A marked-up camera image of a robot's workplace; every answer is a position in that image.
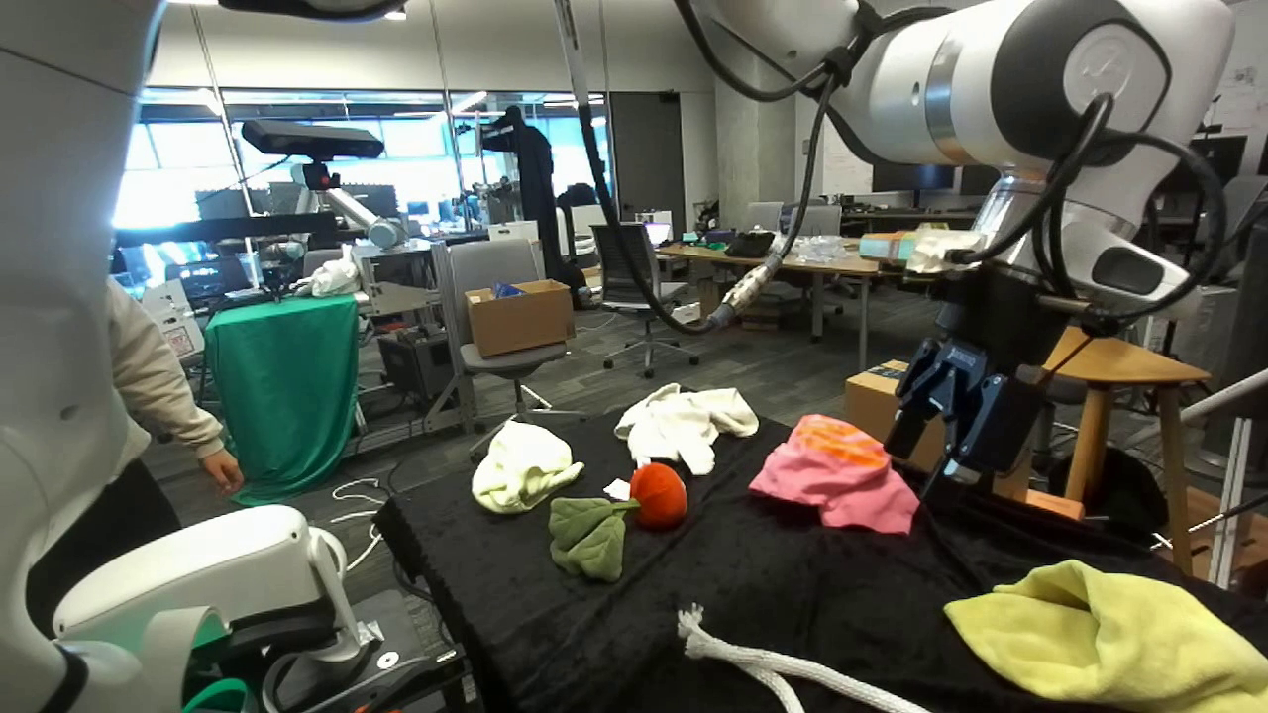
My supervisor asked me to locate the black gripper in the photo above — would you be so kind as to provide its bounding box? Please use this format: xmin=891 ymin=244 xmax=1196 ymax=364
xmin=885 ymin=270 xmax=1062 ymax=496

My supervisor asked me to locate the olive green cloth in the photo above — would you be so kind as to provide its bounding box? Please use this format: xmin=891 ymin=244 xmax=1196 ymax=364
xmin=546 ymin=460 xmax=692 ymax=585

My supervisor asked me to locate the white rope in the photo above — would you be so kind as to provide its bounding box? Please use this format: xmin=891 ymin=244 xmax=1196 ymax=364
xmin=674 ymin=603 xmax=926 ymax=713

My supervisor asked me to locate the pink shirt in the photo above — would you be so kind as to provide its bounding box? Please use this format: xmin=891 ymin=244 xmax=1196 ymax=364
xmin=744 ymin=412 xmax=925 ymax=537

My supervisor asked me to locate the wooden stool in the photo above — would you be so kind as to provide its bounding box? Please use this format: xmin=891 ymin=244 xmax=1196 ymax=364
xmin=1042 ymin=320 xmax=1213 ymax=579

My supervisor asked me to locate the long wooden table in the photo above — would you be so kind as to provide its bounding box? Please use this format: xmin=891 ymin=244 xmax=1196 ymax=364
xmin=657 ymin=239 xmax=955 ymax=373

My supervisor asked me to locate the black table cloth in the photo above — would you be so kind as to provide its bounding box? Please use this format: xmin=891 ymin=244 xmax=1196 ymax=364
xmin=371 ymin=406 xmax=1268 ymax=713

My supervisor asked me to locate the white cloth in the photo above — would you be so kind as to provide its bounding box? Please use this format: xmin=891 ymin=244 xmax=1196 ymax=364
xmin=610 ymin=380 xmax=764 ymax=478

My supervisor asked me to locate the black office chair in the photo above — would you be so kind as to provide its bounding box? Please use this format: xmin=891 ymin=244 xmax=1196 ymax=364
xmin=592 ymin=217 xmax=706 ymax=380

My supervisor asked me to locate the wide black computer monitor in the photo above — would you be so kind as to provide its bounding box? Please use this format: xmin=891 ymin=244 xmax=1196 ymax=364
xmin=1184 ymin=130 xmax=1254 ymax=182

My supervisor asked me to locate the pale yellow cloth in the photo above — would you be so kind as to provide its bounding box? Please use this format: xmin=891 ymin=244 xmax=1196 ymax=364
xmin=467 ymin=416 xmax=585 ymax=520

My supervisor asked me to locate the cardboard box on chair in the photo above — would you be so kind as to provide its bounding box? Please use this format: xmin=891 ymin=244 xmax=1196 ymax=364
xmin=464 ymin=277 xmax=579 ymax=360

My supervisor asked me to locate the grey office chair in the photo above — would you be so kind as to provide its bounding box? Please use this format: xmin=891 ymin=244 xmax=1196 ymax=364
xmin=432 ymin=232 xmax=571 ymax=438

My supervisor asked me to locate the white bundle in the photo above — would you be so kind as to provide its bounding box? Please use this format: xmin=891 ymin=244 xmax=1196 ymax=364
xmin=291 ymin=253 xmax=366 ymax=302

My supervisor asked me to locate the green drape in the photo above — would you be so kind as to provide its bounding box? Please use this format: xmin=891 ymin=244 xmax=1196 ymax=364
xmin=201 ymin=290 xmax=366 ymax=499

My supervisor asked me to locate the black horizontal bar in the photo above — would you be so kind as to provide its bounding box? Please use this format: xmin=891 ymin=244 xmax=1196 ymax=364
xmin=110 ymin=211 xmax=362 ymax=253

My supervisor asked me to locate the white paper sign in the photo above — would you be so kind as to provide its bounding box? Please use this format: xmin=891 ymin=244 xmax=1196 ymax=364
xmin=136 ymin=277 xmax=206 ymax=355

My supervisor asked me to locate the person in beige sweater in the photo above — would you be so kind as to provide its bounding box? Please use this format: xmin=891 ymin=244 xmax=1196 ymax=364
xmin=24 ymin=273 xmax=251 ymax=598

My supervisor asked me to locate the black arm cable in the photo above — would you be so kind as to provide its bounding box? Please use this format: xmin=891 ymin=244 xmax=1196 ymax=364
xmin=552 ymin=0 xmax=1231 ymax=336

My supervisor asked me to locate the aluminium frame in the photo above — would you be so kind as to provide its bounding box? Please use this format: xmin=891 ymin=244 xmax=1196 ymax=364
xmin=1176 ymin=369 xmax=1268 ymax=594

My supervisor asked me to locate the white floor cable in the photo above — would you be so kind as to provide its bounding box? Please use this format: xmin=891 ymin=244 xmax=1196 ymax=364
xmin=329 ymin=474 xmax=387 ymax=573

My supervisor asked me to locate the black camera on stand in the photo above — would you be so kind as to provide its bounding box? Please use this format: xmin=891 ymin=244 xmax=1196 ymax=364
xmin=238 ymin=118 xmax=402 ymax=248

